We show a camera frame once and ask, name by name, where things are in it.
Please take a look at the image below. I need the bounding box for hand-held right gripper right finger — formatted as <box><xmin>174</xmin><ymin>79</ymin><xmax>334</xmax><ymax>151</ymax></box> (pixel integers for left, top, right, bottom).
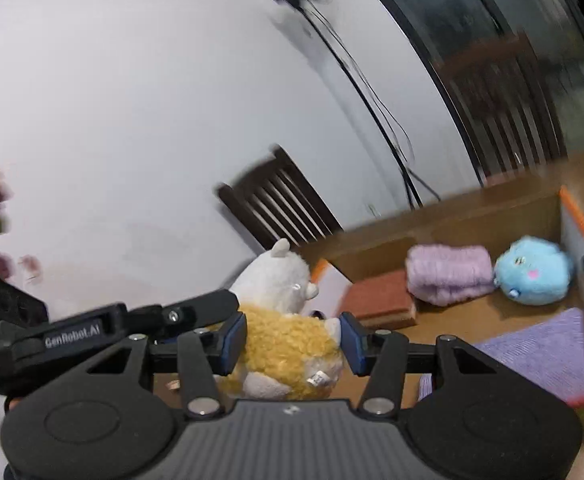
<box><xmin>339</xmin><ymin>312</ymin><xmax>518</xmax><ymax>420</ymax></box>

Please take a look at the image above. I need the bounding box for purple knitted cloth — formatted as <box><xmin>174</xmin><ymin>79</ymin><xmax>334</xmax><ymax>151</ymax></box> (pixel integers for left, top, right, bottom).
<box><xmin>417</xmin><ymin>307</ymin><xmax>584</xmax><ymax>403</ymax></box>

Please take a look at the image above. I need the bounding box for yellow and white alpaca plush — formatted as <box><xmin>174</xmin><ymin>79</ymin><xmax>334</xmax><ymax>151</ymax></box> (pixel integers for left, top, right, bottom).
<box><xmin>214</xmin><ymin>239</ymin><xmax>345</xmax><ymax>402</ymax></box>

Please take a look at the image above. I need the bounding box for pink knitted cloth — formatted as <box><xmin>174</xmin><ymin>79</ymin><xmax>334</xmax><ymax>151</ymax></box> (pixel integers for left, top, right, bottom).
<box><xmin>405</xmin><ymin>244</ymin><xmax>495</xmax><ymax>307</ymax></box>

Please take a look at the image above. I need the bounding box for dark wooden chair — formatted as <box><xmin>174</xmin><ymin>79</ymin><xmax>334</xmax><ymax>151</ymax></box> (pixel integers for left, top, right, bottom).
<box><xmin>217</xmin><ymin>144</ymin><xmax>345</xmax><ymax>253</ymax></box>
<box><xmin>434</xmin><ymin>32</ymin><xmax>570</xmax><ymax>186</ymax></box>

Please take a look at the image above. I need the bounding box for blue round plush toy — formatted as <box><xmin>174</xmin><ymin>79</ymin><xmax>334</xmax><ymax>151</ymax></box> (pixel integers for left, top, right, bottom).
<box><xmin>493</xmin><ymin>236</ymin><xmax>575</xmax><ymax>307</ymax></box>

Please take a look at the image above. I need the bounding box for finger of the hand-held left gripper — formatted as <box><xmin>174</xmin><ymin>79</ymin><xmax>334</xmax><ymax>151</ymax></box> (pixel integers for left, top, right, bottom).
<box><xmin>126</xmin><ymin>289</ymin><xmax>241</xmax><ymax>338</ymax></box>

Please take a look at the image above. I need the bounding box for black sliding glass door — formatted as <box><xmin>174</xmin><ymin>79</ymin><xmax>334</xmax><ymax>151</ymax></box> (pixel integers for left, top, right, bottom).
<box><xmin>347</xmin><ymin>0</ymin><xmax>584</xmax><ymax>186</ymax></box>

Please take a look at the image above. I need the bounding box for red cardboard box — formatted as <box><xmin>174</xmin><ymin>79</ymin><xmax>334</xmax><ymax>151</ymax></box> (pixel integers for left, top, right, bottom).
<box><xmin>292</xmin><ymin>185</ymin><xmax>584</xmax><ymax>433</ymax></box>

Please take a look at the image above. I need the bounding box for red and pink sponge block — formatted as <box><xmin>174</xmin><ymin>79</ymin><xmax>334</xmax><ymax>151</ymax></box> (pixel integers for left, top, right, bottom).
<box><xmin>342</xmin><ymin>269</ymin><xmax>419</xmax><ymax>330</ymax></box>

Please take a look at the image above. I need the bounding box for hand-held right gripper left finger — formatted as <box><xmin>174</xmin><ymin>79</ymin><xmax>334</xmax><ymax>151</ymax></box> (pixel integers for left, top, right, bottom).
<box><xmin>74</xmin><ymin>312</ymin><xmax>249</xmax><ymax>420</ymax></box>

